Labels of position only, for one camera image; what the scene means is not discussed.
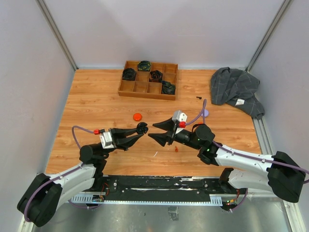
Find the wooden compartment tray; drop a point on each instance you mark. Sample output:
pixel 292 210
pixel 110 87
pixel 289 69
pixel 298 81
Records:
pixel 143 88

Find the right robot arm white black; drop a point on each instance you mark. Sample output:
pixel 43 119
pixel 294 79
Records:
pixel 276 173

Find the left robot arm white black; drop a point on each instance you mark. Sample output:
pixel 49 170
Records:
pixel 47 193

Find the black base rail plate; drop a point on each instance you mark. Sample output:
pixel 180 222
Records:
pixel 155 189

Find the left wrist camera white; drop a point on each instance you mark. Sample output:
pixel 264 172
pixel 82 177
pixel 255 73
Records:
pixel 106 140

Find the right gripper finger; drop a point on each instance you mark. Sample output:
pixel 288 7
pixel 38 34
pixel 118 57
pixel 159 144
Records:
pixel 167 125
pixel 161 138

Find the grey checked cloth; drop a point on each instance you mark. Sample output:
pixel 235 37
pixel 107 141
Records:
pixel 236 88

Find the rolled green belt top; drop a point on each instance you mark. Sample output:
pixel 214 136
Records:
pixel 144 66

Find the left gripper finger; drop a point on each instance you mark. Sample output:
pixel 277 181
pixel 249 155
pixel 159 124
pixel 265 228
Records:
pixel 126 143
pixel 124 132

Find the rolled dark belt left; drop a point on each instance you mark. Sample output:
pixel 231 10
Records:
pixel 129 74

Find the rolled dark belt centre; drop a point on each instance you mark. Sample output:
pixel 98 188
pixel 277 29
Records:
pixel 156 76

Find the black earbud charging case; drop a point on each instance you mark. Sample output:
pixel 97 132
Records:
pixel 142 128

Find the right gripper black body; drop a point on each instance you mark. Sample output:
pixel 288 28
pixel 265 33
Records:
pixel 172 135

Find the orange earbud charging case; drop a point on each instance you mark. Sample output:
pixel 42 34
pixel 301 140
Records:
pixel 137 117

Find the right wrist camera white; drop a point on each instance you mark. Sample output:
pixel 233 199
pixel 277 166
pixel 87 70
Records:
pixel 179 118

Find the rolled dark belt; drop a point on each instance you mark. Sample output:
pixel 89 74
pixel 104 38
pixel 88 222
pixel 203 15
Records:
pixel 156 76
pixel 129 74

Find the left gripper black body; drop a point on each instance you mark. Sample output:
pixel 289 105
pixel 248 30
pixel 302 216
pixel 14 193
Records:
pixel 114 139

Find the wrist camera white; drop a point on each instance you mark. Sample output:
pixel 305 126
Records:
pixel 106 140
pixel 179 118

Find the lilac earbud charging case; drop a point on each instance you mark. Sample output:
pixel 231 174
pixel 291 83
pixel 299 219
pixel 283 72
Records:
pixel 205 113

